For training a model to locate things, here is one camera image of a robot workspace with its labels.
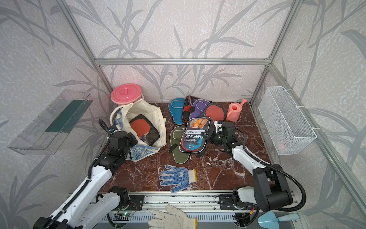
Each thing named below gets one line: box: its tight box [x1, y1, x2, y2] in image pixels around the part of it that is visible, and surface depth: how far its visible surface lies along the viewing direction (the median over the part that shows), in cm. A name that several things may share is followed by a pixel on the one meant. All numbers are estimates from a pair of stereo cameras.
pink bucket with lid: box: [110, 83, 144, 106], surface depth 103 cm
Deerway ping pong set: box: [179, 116, 212, 153], surface depth 87 cm
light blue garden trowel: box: [257, 211, 300, 229], surface depth 70 cm
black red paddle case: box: [182, 95, 201, 125], surface depth 110 cm
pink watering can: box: [226, 98, 248, 123], surface depth 105 cm
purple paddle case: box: [189, 99, 211, 120], surface depth 113 cm
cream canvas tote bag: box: [109, 98, 167, 163], surface depth 91 cm
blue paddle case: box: [168, 97, 186, 125], surface depth 114 cm
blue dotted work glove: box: [158, 164, 198, 193], surface depth 84 cm
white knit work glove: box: [147, 204, 198, 229], surface depth 70 cm
